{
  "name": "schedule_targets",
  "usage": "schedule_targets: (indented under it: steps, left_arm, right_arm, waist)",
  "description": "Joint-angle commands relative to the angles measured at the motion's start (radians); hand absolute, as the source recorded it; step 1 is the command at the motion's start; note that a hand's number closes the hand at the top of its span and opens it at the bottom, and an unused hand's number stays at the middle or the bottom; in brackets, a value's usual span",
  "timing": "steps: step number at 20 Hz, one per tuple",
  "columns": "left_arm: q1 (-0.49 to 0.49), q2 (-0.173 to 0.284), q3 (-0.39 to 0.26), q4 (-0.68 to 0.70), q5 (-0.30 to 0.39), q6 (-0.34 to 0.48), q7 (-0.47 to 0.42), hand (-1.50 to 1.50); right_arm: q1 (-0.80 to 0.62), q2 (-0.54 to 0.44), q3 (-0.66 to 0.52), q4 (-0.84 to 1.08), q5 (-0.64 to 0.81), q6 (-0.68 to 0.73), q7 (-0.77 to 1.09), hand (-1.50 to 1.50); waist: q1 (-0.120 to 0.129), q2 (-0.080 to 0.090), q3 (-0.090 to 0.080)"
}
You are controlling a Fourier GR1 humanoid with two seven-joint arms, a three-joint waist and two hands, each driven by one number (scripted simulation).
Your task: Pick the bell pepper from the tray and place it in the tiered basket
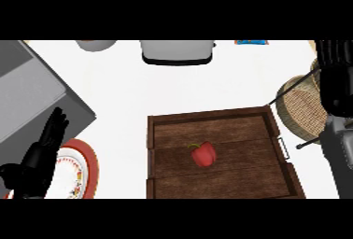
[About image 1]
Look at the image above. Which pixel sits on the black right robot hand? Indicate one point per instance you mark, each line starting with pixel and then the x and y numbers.
pixel 337 77

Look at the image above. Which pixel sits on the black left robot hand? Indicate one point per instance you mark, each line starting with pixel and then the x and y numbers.
pixel 40 155

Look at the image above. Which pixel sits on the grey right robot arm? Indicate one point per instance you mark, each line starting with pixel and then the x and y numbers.
pixel 338 152

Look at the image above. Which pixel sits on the red bell pepper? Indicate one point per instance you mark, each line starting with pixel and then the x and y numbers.
pixel 202 153

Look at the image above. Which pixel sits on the brown wooden tray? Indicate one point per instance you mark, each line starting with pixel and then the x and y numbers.
pixel 220 155

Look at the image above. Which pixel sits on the red rimmed patterned plate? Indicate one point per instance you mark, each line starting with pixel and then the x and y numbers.
pixel 75 174

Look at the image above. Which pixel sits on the large grey appliance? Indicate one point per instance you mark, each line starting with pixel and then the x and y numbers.
pixel 31 93

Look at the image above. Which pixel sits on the blue orange packet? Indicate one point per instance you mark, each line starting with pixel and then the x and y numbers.
pixel 251 42

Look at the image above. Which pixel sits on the grey toaster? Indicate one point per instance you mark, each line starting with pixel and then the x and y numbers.
pixel 177 51

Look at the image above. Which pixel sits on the grey round container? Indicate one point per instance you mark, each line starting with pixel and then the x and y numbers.
pixel 95 44

